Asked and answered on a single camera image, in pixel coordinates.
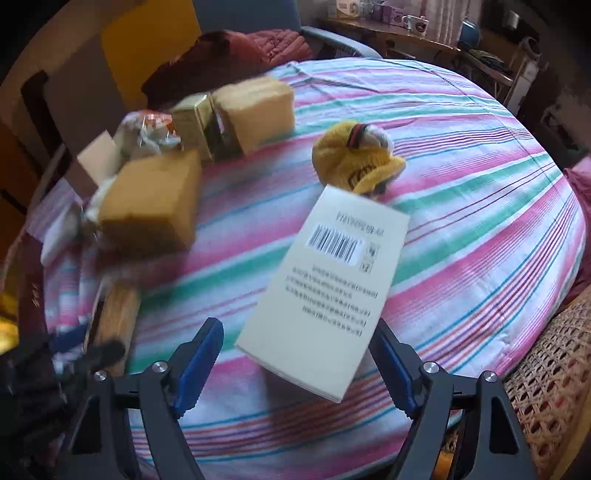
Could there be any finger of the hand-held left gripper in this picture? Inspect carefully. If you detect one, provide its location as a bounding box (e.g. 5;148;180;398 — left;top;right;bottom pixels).
82;339;126;372

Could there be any brown cardboard box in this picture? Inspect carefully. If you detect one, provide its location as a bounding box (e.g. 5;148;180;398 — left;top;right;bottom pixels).
211;76;296;156

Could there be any printed carton on desk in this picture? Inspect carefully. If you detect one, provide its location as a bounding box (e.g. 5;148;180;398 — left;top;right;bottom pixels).
329;0;365;19

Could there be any yellow plush toy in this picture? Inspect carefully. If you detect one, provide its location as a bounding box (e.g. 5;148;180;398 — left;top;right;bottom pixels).
311;121;407;198

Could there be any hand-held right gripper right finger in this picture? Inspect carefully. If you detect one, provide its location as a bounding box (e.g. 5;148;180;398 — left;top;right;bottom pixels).
367;318;541;480

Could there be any grey yellow blue chair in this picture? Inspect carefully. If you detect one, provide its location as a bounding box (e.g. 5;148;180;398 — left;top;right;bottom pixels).
28;0;384;153

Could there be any pink green striped tablecloth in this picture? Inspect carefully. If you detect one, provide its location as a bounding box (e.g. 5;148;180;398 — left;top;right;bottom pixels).
23;58;587;480

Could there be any maroon quilted jacket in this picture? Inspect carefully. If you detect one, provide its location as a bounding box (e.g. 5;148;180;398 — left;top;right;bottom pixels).
141;30;315;108

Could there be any maroon cushion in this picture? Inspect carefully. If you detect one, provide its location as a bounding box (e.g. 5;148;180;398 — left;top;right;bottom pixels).
562;156;591;217

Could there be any yellow sponge block front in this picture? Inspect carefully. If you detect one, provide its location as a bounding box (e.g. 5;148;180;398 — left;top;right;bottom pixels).
98;150;202;254

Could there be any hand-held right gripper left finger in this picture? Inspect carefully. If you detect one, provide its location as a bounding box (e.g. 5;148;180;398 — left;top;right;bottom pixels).
65;318;225;480

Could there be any orange white snack packet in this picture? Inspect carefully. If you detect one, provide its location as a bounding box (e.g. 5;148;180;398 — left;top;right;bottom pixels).
115;110;184;158

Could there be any white stand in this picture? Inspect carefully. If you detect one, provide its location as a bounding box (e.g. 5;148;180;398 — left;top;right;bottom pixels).
503;37;541;109

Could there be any white box with barcode label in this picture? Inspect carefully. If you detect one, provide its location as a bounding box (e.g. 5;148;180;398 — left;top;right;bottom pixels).
235;185;411;403

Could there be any tan oblong object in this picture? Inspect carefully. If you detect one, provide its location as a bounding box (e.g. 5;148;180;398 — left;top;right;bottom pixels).
95;284;142;354

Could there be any blue pot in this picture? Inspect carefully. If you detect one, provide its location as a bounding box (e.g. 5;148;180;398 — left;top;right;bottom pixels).
461;18;482;47

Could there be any white mug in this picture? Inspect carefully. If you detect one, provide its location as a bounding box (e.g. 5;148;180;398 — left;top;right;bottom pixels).
402;14;439;36

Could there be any small gold carton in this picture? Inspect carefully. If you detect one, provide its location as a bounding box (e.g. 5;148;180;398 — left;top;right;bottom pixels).
171;92;228;162

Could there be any white carton box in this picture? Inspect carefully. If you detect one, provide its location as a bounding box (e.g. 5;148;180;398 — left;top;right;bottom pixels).
76;130;120;185

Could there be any wooden desk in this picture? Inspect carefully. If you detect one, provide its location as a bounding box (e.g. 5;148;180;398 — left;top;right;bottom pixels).
318;14;518;88

